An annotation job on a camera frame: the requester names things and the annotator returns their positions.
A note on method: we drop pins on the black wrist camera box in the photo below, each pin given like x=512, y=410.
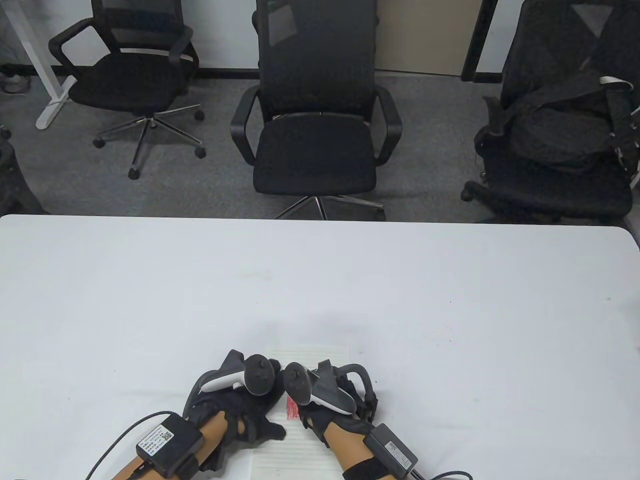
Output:
x=167, y=442
x=391, y=450

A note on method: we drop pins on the person's left hand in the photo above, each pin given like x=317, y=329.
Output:
x=240, y=412

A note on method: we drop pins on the person's right forearm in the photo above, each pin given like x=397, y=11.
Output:
x=352, y=450

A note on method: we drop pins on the black door frame post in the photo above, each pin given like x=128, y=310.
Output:
x=477, y=40

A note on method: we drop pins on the black chair with chrome base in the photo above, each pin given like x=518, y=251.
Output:
x=127, y=82

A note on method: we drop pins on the black high-back mesh chair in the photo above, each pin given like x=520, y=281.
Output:
x=315, y=150

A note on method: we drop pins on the white desk leg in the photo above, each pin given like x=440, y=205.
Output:
x=50, y=85

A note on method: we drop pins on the black chair holding bag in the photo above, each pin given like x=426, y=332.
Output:
x=550, y=190

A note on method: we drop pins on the grey white handheld controller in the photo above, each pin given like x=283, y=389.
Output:
x=257, y=376
x=297, y=385

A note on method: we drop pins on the person's right hand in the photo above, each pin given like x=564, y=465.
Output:
x=332, y=422

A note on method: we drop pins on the black bag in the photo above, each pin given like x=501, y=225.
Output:
x=560, y=130

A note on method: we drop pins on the beige door panel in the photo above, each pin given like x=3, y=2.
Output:
x=425, y=35

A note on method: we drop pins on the white lined paper sheet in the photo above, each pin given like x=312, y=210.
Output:
x=300, y=455

